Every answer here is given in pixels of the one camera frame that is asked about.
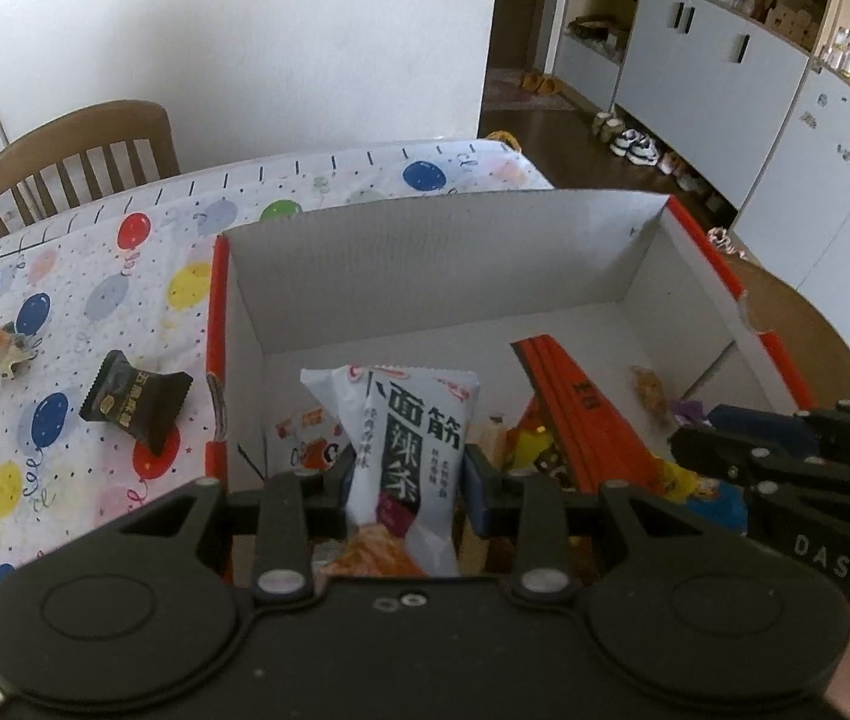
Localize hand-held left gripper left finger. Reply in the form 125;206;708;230
116;456;356;602

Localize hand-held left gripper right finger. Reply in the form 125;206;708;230
461;444;718;605

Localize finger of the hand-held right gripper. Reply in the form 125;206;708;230
666;424;772;494
707;403;817;441

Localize white snack packet black print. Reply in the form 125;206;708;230
299;363;483;580

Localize red cardboard box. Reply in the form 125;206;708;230
203;190;820;587

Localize blue snack packet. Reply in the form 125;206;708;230
686;475;750;531

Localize white red snack packet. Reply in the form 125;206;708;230
266;404;355;478

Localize yellow snack packet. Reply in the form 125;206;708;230
503;418;574;482

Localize small tan snack piece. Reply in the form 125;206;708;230
630;364;670;416

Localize orange snack packet black stripes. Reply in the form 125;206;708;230
510;333;670;497

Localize white black sneakers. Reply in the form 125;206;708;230
608;127;660;167

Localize white sideboard cabinet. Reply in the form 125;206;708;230
551;0;850;362

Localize balloon print tablecloth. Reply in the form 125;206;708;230
0;136;558;700

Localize small beige wrapped candy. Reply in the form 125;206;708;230
0;323;44;378

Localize wooden chair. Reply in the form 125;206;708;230
0;99;183;242

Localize brown door frame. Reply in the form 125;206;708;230
479;0;507;137

